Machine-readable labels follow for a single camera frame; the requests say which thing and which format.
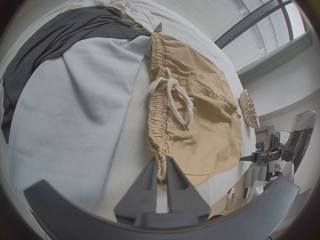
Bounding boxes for pale grey garment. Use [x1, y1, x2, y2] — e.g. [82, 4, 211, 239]
[7, 36, 154, 209]

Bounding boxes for round woven basket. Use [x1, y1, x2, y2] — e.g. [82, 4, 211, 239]
[239, 89, 260, 129]

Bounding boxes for black cable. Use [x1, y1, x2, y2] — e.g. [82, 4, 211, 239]
[226, 188, 237, 211]

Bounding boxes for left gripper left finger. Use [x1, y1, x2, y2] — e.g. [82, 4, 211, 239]
[114, 158, 160, 216]

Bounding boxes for tan shorts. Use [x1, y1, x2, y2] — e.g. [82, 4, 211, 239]
[146, 33, 244, 184]

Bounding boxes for black garment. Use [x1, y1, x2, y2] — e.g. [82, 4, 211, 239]
[0, 6, 150, 144]

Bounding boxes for olive green garment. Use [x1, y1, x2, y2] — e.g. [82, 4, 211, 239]
[120, 18, 163, 34]

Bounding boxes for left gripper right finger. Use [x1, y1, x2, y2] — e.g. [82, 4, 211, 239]
[166, 156, 212, 214]

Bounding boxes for window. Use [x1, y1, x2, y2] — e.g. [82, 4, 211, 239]
[132, 0, 308, 72]

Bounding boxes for cream garment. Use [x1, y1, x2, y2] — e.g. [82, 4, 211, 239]
[90, 0, 162, 32]

